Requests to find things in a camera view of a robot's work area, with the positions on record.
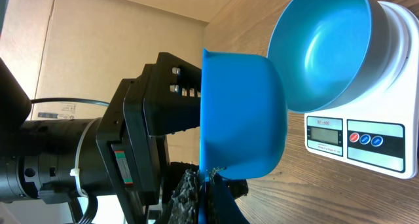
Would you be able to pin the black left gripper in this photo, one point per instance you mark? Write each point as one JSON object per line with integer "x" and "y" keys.
{"x": 131, "y": 142}

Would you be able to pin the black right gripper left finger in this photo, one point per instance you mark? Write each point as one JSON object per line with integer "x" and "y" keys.
{"x": 183, "y": 205}

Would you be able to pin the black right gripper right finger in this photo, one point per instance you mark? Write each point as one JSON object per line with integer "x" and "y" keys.
{"x": 221, "y": 206}

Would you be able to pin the blue plastic measuring scoop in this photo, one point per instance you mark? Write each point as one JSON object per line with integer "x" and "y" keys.
{"x": 243, "y": 117}

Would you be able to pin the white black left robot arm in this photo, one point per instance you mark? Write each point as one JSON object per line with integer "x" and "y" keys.
{"x": 58, "y": 161}

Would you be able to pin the teal metal bowl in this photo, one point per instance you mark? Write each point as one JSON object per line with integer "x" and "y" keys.
{"x": 329, "y": 52}

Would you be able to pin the white digital kitchen scale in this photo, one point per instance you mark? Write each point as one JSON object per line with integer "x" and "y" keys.
{"x": 379, "y": 130}

